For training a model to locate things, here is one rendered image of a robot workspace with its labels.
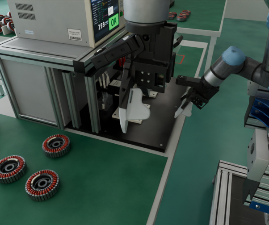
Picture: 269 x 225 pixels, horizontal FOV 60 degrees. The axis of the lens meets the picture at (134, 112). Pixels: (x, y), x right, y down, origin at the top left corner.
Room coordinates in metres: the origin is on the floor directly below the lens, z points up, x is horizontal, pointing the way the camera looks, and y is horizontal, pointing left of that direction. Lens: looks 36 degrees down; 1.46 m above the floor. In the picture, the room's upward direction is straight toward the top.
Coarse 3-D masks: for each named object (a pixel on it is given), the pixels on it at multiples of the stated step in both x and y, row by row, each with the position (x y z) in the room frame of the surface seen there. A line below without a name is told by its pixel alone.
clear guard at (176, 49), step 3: (174, 33) 1.27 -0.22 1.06; (177, 33) 1.30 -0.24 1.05; (174, 36) 1.24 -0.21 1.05; (177, 36) 1.28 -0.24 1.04; (174, 39) 1.22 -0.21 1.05; (174, 42) 1.19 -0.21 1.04; (180, 45) 1.22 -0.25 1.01; (174, 48) 1.14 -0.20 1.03; (177, 48) 1.16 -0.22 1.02; (174, 51) 1.11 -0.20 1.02; (177, 51) 1.14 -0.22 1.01
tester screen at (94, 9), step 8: (96, 0) 0.96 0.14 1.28; (104, 0) 1.02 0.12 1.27; (112, 0) 1.10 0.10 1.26; (96, 8) 0.95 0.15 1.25; (104, 8) 1.02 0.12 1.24; (96, 16) 0.95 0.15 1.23; (104, 16) 1.01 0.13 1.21; (112, 16) 1.09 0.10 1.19; (96, 24) 0.94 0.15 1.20; (96, 32) 0.94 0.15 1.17; (96, 40) 0.93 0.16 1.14
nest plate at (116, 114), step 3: (147, 105) 0.98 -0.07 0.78; (117, 108) 0.95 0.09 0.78; (117, 111) 0.93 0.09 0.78; (114, 114) 0.91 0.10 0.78; (117, 114) 0.91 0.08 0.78; (114, 117) 0.89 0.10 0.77; (117, 117) 0.89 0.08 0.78; (129, 120) 0.87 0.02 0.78; (132, 120) 0.86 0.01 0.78; (135, 120) 0.86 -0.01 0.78; (138, 120) 0.86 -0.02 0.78; (141, 120) 0.86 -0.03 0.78
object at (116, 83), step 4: (112, 80) 0.99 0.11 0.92; (116, 80) 0.99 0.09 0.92; (120, 80) 1.00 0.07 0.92; (108, 84) 0.96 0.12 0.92; (112, 84) 0.96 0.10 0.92; (116, 84) 0.96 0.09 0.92; (120, 84) 0.96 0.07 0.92; (100, 88) 0.96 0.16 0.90; (108, 88) 0.95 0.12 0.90; (112, 88) 0.94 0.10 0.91; (116, 88) 0.93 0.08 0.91; (104, 92) 0.99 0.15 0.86; (108, 92) 0.95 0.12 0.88; (112, 92) 0.94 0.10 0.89; (116, 92) 0.93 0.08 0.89; (104, 96) 0.99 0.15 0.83
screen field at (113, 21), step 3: (114, 15) 1.11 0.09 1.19; (117, 15) 1.14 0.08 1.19; (111, 18) 1.08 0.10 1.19; (114, 18) 1.11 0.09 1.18; (117, 18) 1.14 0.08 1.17; (111, 21) 1.08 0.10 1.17; (114, 21) 1.11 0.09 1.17; (117, 21) 1.13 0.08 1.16; (111, 24) 1.07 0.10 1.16; (114, 24) 1.11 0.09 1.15; (117, 24) 1.13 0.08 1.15; (111, 27) 1.07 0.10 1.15
